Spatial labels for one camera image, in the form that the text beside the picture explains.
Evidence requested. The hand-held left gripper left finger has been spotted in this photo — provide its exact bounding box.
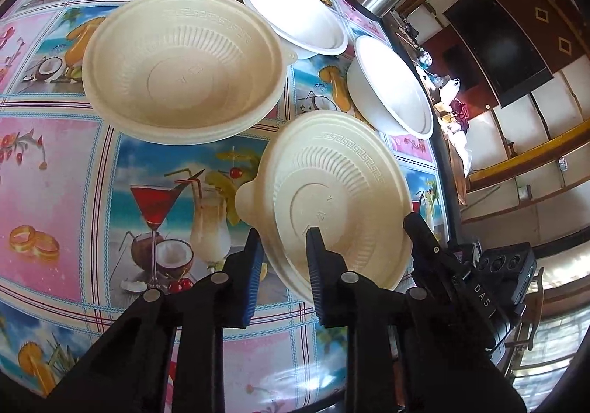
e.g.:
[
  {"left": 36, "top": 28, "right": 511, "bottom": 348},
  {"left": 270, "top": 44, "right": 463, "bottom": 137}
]
[{"left": 44, "top": 228, "right": 266, "bottom": 413}]

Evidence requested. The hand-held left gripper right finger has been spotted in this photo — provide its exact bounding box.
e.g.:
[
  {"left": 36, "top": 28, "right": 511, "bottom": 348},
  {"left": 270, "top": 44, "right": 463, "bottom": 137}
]
[{"left": 305, "top": 227, "right": 527, "bottom": 413}]

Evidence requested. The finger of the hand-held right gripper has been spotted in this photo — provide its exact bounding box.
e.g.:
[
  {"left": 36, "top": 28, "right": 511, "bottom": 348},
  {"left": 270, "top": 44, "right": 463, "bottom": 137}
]
[{"left": 403, "top": 212, "right": 467, "bottom": 303}]

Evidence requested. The cream bowl lid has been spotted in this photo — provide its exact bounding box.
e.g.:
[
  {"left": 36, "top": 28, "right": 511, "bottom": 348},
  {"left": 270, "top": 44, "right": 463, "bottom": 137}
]
[{"left": 235, "top": 110, "right": 414, "bottom": 305}]

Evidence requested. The white paper bowl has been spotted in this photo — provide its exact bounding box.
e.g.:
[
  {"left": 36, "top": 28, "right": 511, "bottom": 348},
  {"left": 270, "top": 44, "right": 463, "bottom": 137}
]
[
  {"left": 240, "top": 0, "right": 348, "bottom": 60},
  {"left": 347, "top": 35, "right": 435, "bottom": 140}
]

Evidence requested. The large beige ribbed bowl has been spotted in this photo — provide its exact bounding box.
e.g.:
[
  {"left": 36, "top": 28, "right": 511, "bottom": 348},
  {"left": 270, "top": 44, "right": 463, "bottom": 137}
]
[{"left": 82, "top": 0, "right": 299, "bottom": 145}]

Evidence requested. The wooden stool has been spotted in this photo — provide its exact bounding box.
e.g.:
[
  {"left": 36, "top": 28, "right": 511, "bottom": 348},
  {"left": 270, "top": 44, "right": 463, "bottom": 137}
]
[{"left": 504, "top": 265, "right": 547, "bottom": 377}]

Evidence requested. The white plastic bag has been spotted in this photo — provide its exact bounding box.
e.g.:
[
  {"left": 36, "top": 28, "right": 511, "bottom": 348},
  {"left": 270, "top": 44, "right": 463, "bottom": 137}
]
[{"left": 438, "top": 77, "right": 462, "bottom": 106}]

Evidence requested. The black flat television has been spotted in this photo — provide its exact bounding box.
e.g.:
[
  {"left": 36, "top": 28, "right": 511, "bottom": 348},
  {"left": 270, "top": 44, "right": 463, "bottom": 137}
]
[{"left": 442, "top": 0, "right": 554, "bottom": 108}]

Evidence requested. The printed fruit cocktail tablecloth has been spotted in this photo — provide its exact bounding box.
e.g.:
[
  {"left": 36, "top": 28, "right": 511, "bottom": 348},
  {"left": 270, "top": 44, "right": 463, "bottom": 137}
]
[{"left": 0, "top": 0, "right": 450, "bottom": 413}]

